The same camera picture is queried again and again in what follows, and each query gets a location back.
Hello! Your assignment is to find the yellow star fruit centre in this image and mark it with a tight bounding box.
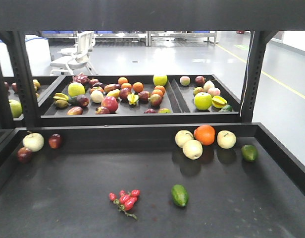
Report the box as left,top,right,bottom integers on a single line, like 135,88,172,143
127,93,139,105

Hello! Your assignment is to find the yellow star fruit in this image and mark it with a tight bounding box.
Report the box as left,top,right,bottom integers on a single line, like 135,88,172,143
127,93,139,105
212,95,227,109

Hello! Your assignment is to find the orange fruit near tray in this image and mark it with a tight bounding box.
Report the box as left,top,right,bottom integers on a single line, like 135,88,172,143
193,124,215,146

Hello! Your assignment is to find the yellow star fruit right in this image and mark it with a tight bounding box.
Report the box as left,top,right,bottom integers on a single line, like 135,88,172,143
212,95,227,109

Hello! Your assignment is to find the black wood fruit display stand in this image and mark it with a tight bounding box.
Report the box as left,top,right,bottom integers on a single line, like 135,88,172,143
0,0,305,238

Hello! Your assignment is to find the pale yellow pear left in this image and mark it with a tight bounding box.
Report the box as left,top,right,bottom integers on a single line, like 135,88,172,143
175,130,194,148

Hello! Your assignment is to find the pale yellow pear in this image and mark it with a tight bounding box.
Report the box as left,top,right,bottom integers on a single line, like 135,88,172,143
182,140,203,160
217,130,236,149
175,130,194,148

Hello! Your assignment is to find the yellow green pomelo rear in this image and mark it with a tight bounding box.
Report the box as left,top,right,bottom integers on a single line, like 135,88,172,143
152,74,168,86

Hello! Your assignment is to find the yellow green pomelo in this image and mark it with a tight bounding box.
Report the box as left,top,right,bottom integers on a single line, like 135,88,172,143
152,74,168,86
68,82,86,97

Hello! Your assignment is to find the big red apple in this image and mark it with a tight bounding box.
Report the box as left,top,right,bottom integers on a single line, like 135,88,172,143
101,96,118,113

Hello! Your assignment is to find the pale yellow pear front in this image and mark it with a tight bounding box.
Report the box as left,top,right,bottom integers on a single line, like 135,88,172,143
182,140,203,160

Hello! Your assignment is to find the large green apple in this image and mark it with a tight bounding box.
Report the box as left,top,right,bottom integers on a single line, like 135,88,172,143
194,92,212,111

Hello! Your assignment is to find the pale yellow pear right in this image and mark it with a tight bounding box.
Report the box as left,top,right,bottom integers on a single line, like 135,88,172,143
217,130,236,149

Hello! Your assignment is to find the green avocado front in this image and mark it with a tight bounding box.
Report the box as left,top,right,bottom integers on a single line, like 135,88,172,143
171,184,189,207

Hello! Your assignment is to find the green avocado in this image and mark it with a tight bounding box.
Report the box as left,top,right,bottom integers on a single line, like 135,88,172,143
171,184,189,207
241,144,258,162

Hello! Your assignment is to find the yellow green pomelo left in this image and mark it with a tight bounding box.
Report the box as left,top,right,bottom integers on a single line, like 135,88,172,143
68,82,86,97

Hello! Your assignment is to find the red cherry tomato bunch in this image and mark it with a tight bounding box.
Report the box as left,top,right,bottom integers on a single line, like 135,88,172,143
108,189,141,220

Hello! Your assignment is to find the white office chair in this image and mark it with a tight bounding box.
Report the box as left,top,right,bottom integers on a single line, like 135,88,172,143
50,31,95,76

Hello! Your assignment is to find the dark red apple left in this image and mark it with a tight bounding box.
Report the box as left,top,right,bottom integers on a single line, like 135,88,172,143
49,133,62,149

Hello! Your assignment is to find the green avocado right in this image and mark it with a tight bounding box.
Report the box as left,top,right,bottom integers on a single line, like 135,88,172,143
241,144,258,162

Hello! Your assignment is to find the pale apple near left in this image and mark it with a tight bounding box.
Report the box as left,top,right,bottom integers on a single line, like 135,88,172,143
22,131,45,152

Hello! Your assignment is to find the dark red apple corner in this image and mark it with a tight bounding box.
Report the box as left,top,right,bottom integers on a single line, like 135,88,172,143
17,147,33,163

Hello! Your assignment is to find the white chest freezer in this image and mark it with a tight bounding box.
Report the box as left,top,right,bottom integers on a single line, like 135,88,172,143
0,35,51,76

